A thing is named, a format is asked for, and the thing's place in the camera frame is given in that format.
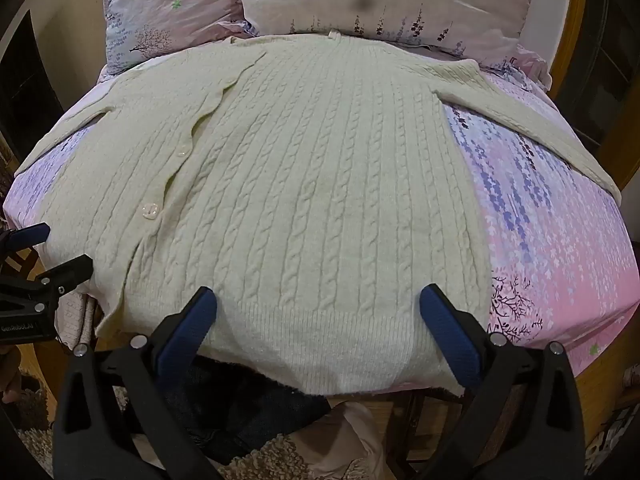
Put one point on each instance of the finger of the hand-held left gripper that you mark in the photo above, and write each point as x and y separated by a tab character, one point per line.
70	270
32	236

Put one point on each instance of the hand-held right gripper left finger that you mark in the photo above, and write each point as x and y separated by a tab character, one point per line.
187	332

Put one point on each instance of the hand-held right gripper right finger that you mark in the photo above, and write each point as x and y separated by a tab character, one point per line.
450	340

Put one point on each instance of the person's left hand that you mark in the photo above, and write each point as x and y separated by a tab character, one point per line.
7	375

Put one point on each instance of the dark blue cloth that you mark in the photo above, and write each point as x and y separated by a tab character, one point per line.
240	410

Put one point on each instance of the pink floral bed sheet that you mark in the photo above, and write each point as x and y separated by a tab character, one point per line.
540	220

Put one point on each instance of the beige shaggy rug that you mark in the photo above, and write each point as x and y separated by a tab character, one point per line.
285	460

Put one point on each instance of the small floral pillow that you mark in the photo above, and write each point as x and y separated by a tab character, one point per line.
165	5

